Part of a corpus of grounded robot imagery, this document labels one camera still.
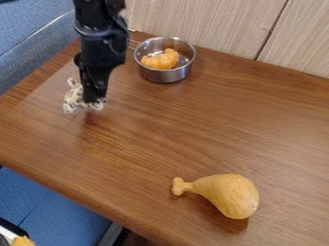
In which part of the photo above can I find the white spotted toy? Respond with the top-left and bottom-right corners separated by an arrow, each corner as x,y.
62,77 -> 107,115

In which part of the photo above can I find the orange toy fruit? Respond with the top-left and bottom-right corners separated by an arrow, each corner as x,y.
139,47 -> 181,71

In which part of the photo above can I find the yellow toy chicken drumstick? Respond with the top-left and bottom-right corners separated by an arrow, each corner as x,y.
170,173 -> 262,220

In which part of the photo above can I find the orange toy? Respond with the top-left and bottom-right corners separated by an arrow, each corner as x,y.
10,235 -> 37,246

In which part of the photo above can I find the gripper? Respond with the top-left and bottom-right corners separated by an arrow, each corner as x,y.
71,18 -> 132,104

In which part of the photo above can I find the silver pot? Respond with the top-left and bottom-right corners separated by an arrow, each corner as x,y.
132,36 -> 198,85

